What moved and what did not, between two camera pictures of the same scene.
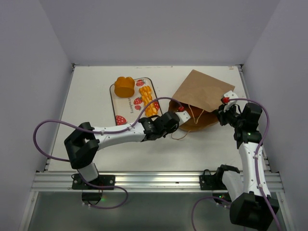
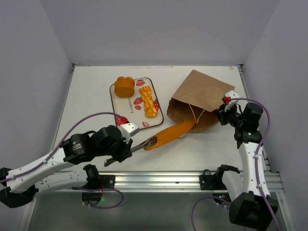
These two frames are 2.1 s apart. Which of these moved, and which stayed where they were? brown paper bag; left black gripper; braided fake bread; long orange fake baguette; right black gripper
Moved: long orange fake baguette; left black gripper
Stayed: brown paper bag; braided fake bread; right black gripper
